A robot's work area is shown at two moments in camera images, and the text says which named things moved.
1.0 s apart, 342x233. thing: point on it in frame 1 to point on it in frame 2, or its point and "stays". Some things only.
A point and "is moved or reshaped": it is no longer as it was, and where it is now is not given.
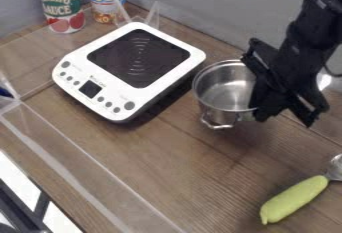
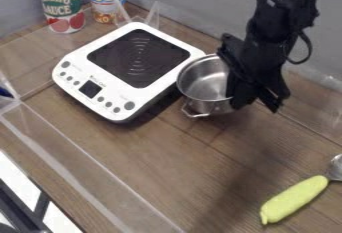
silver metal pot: (222, 89) is moved or reshaped
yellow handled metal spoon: (296, 195) stays
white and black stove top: (126, 71) stays
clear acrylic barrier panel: (54, 191) stays
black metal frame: (27, 220) stays
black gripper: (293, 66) to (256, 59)
